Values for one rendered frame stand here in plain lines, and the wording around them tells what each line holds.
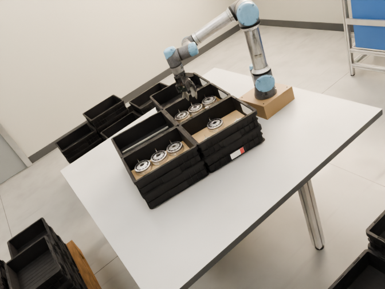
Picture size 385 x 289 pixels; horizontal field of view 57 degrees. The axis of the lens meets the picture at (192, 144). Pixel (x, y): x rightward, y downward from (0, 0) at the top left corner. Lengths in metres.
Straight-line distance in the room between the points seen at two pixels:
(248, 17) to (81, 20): 3.16
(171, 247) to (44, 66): 3.46
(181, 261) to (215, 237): 0.19
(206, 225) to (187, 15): 4.13
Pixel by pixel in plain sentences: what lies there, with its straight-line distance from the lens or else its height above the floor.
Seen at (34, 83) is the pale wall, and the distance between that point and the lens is 4.85.
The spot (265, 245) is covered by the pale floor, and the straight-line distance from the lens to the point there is 2.56.
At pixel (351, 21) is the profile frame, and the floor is 0.60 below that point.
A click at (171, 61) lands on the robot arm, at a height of 1.29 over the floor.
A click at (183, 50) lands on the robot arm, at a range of 2.12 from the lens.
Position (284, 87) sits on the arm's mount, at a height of 0.80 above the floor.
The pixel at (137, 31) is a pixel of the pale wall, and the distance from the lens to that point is 5.17.
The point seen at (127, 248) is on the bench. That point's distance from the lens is 1.96.
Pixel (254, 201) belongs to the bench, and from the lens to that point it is 1.85.
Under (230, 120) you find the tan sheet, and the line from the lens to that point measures 2.24.
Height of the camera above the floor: 2.01
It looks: 33 degrees down
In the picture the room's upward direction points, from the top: 24 degrees counter-clockwise
